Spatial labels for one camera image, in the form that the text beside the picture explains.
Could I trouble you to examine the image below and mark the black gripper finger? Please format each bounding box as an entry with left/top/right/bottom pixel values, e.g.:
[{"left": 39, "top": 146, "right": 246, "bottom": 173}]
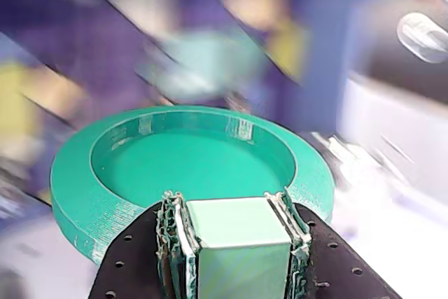
[
  {"left": 264, "top": 188, "right": 403, "bottom": 299},
  {"left": 87, "top": 190, "right": 200, "bottom": 299}
]

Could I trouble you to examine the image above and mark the green round bowl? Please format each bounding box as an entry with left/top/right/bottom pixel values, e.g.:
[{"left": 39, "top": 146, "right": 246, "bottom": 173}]
[{"left": 50, "top": 104, "right": 336, "bottom": 267}]

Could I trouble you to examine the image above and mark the steel slotted skimmer spoon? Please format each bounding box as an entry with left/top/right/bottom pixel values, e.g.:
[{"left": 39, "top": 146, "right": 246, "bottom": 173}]
[{"left": 396, "top": 11, "right": 448, "bottom": 64}]

